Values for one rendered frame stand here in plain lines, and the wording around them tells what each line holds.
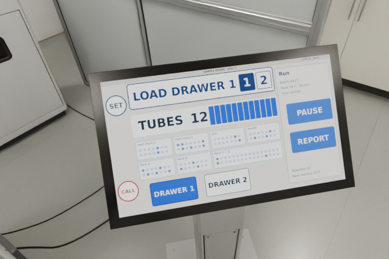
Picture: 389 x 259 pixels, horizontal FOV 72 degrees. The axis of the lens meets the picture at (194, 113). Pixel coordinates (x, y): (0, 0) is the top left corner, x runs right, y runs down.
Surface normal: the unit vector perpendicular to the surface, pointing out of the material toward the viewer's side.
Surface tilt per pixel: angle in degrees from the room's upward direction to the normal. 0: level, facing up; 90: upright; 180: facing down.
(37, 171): 0
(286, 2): 90
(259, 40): 90
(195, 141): 50
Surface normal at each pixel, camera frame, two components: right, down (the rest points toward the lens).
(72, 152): -0.04, -0.76
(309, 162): 0.10, 0.00
